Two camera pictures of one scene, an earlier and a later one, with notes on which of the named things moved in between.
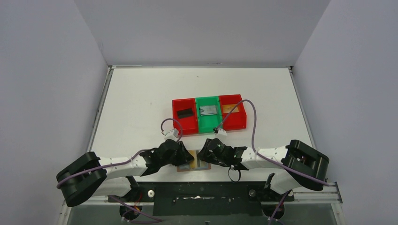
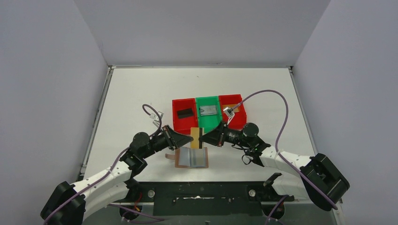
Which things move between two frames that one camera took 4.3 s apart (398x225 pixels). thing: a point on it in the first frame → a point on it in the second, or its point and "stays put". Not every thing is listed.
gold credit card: (193, 164) → (195, 132)
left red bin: (184, 111) stays put
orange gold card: (227, 108) stays put
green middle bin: (209, 113) stays put
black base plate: (203, 198) stays put
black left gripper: (182, 153) → (169, 137)
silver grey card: (206, 110) stays put
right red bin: (238, 118) stays put
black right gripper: (205, 155) → (216, 137)
